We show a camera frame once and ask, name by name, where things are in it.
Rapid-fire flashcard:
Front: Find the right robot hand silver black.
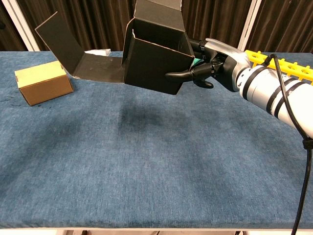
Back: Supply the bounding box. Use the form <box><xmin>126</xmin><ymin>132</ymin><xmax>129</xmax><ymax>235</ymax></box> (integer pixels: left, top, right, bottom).
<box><xmin>165</xmin><ymin>38</ymin><xmax>251</xmax><ymax>93</ymax></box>

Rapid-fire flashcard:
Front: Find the black cardboard box with flaps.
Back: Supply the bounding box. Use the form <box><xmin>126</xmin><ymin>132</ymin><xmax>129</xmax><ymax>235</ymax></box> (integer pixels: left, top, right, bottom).
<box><xmin>34</xmin><ymin>0</ymin><xmax>195</xmax><ymax>96</ymax></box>

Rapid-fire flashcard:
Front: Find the brown cardboard box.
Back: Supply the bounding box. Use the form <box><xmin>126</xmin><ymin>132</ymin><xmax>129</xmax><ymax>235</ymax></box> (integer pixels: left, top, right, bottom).
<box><xmin>14</xmin><ymin>60</ymin><xmax>74</xmax><ymax>106</ymax></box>

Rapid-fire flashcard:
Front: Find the yellow test tube rack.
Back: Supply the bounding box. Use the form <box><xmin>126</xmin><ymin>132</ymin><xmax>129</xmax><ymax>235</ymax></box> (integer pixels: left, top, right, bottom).
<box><xmin>245</xmin><ymin>49</ymin><xmax>313</xmax><ymax>86</ymax></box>

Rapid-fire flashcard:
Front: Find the white plastic packet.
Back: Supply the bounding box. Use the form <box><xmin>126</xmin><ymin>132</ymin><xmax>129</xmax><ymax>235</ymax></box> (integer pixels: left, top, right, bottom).
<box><xmin>85</xmin><ymin>48</ymin><xmax>111</xmax><ymax>57</ymax></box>

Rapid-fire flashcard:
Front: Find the blue table cloth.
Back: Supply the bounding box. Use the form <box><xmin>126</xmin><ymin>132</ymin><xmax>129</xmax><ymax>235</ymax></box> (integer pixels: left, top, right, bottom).
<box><xmin>0</xmin><ymin>50</ymin><xmax>313</xmax><ymax>230</ymax></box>

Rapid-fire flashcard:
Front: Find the dark brown curtain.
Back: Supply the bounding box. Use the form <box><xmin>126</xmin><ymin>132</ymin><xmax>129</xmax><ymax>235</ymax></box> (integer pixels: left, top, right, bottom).
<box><xmin>0</xmin><ymin>0</ymin><xmax>313</xmax><ymax>52</ymax></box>

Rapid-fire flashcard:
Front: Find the white metal frame post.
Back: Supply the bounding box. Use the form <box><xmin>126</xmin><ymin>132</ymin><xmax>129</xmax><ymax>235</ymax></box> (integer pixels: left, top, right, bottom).
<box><xmin>238</xmin><ymin>0</ymin><xmax>262</xmax><ymax>52</ymax></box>
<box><xmin>0</xmin><ymin>0</ymin><xmax>40</xmax><ymax>52</ymax></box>

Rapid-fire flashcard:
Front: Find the black cable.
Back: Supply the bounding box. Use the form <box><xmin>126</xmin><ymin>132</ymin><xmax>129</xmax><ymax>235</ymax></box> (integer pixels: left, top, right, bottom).
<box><xmin>265</xmin><ymin>54</ymin><xmax>313</xmax><ymax>235</ymax></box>

